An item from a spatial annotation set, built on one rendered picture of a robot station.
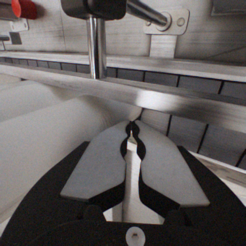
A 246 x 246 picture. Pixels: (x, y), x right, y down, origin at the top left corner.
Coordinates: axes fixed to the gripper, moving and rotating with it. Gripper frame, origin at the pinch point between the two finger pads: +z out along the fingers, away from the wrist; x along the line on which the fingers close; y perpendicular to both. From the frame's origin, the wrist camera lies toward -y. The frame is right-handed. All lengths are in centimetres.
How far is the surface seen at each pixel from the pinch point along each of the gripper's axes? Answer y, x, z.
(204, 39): -7.2, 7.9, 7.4
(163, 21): -8.8, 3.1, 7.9
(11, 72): -3.2, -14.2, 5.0
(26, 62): -3.1, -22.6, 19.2
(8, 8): -13.9, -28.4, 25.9
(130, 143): 3.9, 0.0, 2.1
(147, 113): 1.4, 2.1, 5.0
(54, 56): -4.6, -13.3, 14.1
